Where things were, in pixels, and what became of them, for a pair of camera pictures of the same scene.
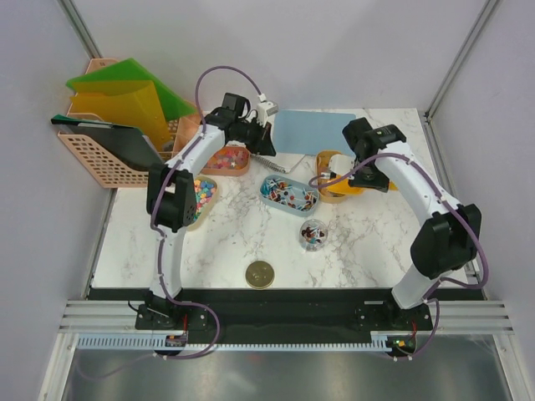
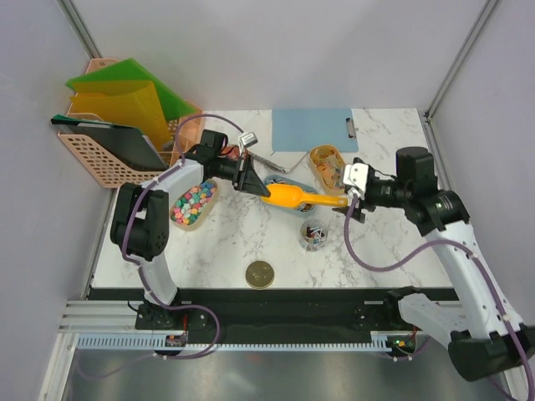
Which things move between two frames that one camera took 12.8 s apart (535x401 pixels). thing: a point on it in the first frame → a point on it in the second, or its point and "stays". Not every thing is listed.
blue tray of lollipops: (288, 195) stays
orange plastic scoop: (343, 188) → (285, 195)
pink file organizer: (106, 167) stays
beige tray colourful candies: (206, 190) stays
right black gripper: (381, 184) → (358, 215)
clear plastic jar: (313, 235) stays
